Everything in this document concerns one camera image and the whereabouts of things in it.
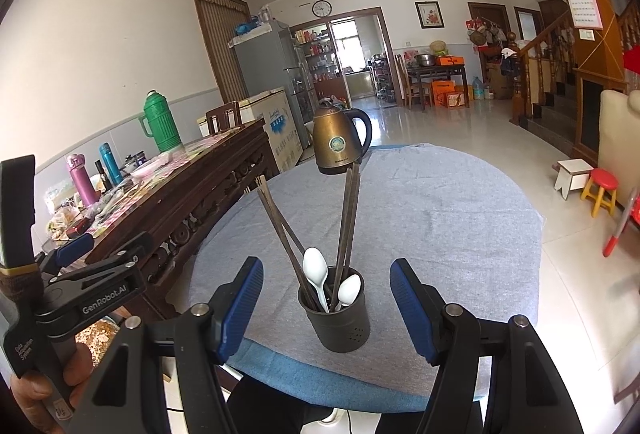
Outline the dark grey utensil holder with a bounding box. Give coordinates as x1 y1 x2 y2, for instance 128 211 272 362
297 267 370 354

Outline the white plastic spoon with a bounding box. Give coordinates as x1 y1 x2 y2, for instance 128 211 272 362
303 247 329 313
336 273 362 310

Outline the dark chopstick one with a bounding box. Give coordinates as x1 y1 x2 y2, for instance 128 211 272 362
256 183 320 310

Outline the dark chopstick two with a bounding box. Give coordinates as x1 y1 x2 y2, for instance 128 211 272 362
256 175 306 254

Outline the dark chopstick three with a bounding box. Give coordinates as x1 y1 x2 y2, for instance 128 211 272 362
331 166 352 311

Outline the dark chopstick four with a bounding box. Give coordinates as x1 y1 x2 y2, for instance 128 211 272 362
335 163 360 289

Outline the dark chopstick five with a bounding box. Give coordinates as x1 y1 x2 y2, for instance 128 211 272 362
344 163 360 277

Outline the person's left hand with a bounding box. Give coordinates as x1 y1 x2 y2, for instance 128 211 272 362
10 343 93 434

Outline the pink water bottle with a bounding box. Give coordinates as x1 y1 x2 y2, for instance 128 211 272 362
66 153 100 207

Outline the teal water bottle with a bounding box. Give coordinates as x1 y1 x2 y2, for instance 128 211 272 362
99 142 122 187

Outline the dark wooden sideboard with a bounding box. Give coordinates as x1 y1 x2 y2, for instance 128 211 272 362
65 120 279 320

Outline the grey table cloth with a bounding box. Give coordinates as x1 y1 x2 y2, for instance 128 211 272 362
183 145 542 412

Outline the green thermos flask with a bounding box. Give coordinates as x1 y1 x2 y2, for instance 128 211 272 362
139 90 182 152

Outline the red child chair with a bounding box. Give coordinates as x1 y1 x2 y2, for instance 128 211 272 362
603 188 640 257

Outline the red yellow stool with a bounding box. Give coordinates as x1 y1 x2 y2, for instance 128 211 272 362
580 168 618 218

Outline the small white stool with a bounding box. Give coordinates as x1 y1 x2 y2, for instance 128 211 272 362
554 159 593 200

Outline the wooden dining chair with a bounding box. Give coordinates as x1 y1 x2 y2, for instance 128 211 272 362
205 101 242 135

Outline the cream leather sofa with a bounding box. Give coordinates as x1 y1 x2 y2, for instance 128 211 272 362
598 89 640 201

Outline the bronze electric kettle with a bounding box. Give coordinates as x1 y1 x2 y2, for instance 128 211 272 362
312 98 372 175

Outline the grey refrigerator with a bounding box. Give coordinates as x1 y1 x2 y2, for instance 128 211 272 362
228 20 318 149

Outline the wooden stair railing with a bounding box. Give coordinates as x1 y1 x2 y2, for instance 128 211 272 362
511 10 574 125

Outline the dark wooden side table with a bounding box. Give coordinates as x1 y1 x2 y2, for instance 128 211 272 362
402 63 470 109

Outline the orange gift box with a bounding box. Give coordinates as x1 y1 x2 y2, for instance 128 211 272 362
436 56 465 66

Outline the metal bowl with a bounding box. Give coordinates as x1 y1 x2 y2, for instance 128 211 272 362
413 53 437 68

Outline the framed flower picture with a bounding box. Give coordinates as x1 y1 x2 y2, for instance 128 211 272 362
416 1 445 30

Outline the round wall clock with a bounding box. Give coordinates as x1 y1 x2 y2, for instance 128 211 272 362
311 0 333 18

